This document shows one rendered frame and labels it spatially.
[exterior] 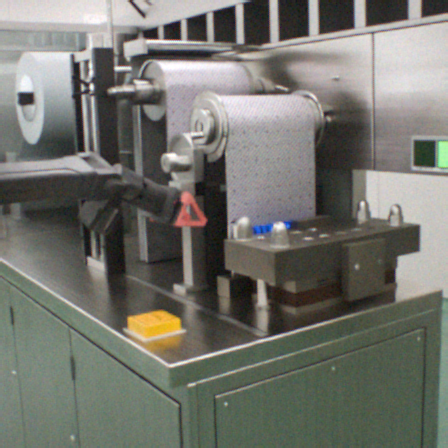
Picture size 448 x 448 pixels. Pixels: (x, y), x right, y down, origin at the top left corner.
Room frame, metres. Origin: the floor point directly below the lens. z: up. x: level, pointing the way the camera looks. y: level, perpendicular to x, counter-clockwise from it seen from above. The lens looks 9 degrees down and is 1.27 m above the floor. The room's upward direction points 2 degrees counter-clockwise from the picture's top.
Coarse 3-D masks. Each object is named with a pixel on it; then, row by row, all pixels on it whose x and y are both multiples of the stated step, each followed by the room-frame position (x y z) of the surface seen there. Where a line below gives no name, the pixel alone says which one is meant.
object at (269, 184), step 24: (312, 144) 1.42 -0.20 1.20; (240, 168) 1.31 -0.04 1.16; (264, 168) 1.35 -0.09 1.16; (288, 168) 1.39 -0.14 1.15; (312, 168) 1.42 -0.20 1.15; (240, 192) 1.31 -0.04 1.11; (264, 192) 1.35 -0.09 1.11; (288, 192) 1.38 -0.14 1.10; (312, 192) 1.42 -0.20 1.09; (240, 216) 1.31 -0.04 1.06; (264, 216) 1.35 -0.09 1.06; (288, 216) 1.38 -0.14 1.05; (312, 216) 1.42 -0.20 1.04
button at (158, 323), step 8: (152, 312) 1.12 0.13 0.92; (160, 312) 1.12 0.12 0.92; (128, 320) 1.09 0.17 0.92; (136, 320) 1.07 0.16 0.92; (144, 320) 1.07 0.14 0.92; (152, 320) 1.07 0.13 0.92; (160, 320) 1.07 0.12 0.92; (168, 320) 1.07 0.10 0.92; (176, 320) 1.07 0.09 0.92; (136, 328) 1.07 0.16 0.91; (144, 328) 1.04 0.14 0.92; (152, 328) 1.05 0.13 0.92; (160, 328) 1.05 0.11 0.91; (168, 328) 1.06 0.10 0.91; (176, 328) 1.07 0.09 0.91; (144, 336) 1.04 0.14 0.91; (152, 336) 1.05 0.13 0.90
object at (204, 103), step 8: (200, 104) 1.36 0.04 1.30; (208, 104) 1.33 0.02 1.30; (216, 104) 1.32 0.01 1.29; (216, 112) 1.31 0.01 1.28; (216, 120) 1.31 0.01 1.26; (216, 128) 1.31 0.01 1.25; (216, 136) 1.31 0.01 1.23; (216, 144) 1.31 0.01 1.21; (208, 152) 1.34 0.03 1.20; (224, 152) 1.35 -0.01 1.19
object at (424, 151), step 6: (414, 144) 1.30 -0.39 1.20; (420, 144) 1.28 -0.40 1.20; (426, 144) 1.27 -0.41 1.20; (432, 144) 1.26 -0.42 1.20; (420, 150) 1.28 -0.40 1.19; (426, 150) 1.27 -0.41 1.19; (432, 150) 1.26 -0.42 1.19; (420, 156) 1.28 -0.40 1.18; (426, 156) 1.27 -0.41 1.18; (432, 156) 1.26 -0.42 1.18; (420, 162) 1.28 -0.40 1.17; (426, 162) 1.27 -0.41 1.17; (432, 162) 1.26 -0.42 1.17
